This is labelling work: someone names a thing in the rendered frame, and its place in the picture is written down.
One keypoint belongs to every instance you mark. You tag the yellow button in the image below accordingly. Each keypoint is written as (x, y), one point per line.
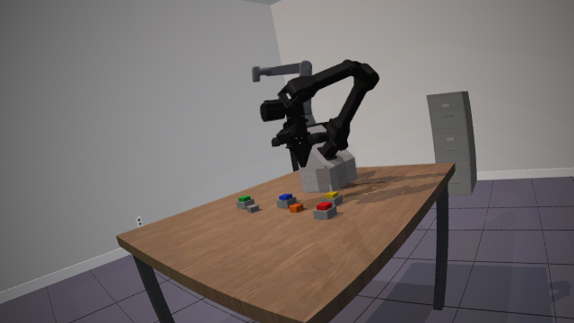
(332, 197)

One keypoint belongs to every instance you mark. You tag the red button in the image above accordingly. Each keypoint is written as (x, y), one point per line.
(325, 211)

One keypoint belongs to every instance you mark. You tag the orange block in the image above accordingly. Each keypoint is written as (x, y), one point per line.
(295, 208)

